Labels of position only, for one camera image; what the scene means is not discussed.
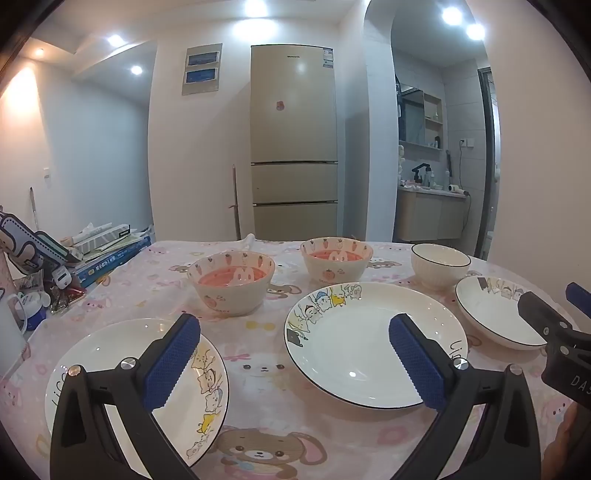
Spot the pink strawberry print bowl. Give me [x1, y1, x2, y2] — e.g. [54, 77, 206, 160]
[300, 237, 374, 284]
[187, 251, 276, 318]

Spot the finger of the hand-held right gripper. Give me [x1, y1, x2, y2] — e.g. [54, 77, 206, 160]
[517, 292, 581, 343]
[566, 282, 591, 320]

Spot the stack of books and papers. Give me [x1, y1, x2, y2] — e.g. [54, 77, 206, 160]
[74, 231, 155, 289]

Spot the beige vanity cabinet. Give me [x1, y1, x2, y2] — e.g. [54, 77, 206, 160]
[397, 187, 467, 243]

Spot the white cartoon print plate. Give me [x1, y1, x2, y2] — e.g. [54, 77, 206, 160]
[45, 318, 230, 472]
[283, 281, 469, 411]
[455, 275, 561, 352]

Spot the pink cartoon print tablecloth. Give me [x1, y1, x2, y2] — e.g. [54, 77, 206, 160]
[0, 237, 591, 480]

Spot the bathroom mirror cabinet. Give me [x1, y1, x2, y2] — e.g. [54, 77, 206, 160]
[399, 83, 444, 148]

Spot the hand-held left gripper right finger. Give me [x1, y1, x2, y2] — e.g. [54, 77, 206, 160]
[389, 313, 542, 480]

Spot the white ribbed bowl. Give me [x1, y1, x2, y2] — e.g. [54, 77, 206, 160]
[411, 243, 472, 291]

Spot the person's right hand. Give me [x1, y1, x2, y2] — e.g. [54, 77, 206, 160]
[554, 402, 589, 462]

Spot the white jug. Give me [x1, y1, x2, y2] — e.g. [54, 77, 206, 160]
[0, 288, 28, 370]

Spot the cartoon print pouch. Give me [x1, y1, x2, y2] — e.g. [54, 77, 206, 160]
[0, 212, 84, 278]

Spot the wooden stick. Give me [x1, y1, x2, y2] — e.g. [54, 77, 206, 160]
[228, 164, 242, 241]

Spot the blue and white cup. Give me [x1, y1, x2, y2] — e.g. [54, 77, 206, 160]
[18, 291, 51, 330]

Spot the long white box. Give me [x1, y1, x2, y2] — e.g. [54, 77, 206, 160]
[69, 223, 132, 247]

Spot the dark framed glass door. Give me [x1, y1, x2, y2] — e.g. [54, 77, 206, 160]
[478, 67, 502, 259]

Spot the grey wall panel box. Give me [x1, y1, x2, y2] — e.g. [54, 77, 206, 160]
[181, 68, 219, 97]
[187, 44, 223, 70]

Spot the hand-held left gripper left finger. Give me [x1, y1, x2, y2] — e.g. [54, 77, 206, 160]
[50, 313, 202, 480]

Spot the beige refrigerator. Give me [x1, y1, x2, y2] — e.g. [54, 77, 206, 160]
[250, 45, 339, 243]

